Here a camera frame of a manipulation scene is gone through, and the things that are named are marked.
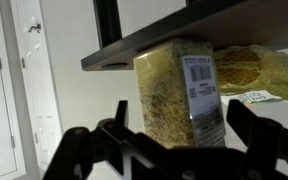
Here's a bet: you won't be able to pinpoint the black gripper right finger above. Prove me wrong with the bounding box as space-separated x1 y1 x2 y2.
226 98 284 180

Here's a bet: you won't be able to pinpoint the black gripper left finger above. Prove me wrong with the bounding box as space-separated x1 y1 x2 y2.
42 99 129 180

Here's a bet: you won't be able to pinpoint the brown shelf unit black posts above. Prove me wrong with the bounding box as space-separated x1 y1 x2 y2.
80 0 288 72

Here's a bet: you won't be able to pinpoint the white door with lever handle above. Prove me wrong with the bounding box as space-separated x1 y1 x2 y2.
9 0 64 172

